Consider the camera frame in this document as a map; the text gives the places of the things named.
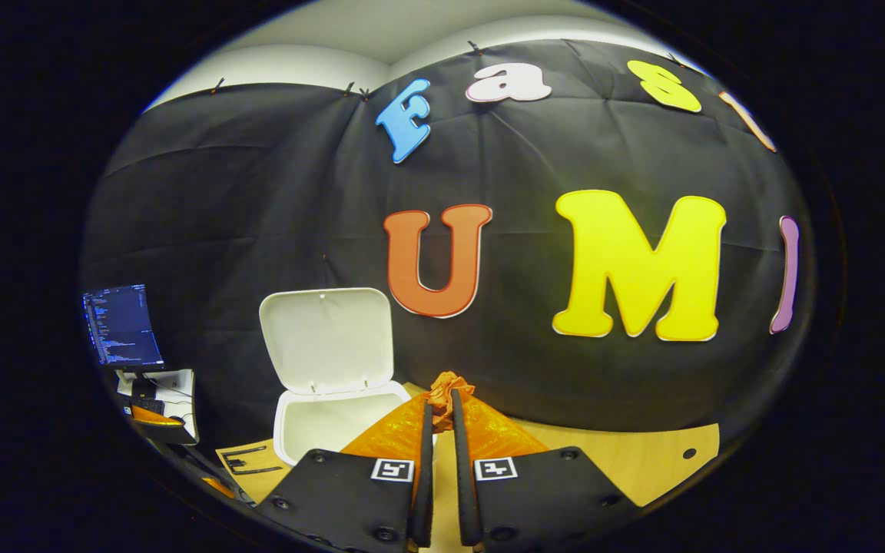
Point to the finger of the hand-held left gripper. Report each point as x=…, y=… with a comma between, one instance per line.
x=220, y=487
x=154, y=420

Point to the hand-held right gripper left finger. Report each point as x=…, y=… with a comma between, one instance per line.
x=425, y=476

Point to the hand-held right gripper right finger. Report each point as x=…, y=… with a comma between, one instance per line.
x=464, y=476

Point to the orange paper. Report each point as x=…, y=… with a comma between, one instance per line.
x=446, y=392

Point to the white desktop garbage bin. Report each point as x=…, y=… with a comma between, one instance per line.
x=327, y=338

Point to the wooden desktop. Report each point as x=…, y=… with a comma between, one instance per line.
x=611, y=461

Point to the black keyboard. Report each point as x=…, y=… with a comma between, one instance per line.
x=147, y=404

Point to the white side desk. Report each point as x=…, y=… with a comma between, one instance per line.
x=181, y=384

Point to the computer monitor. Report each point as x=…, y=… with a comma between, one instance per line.
x=121, y=326

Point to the black backdrop cloth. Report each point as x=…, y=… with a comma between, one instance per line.
x=258, y=192

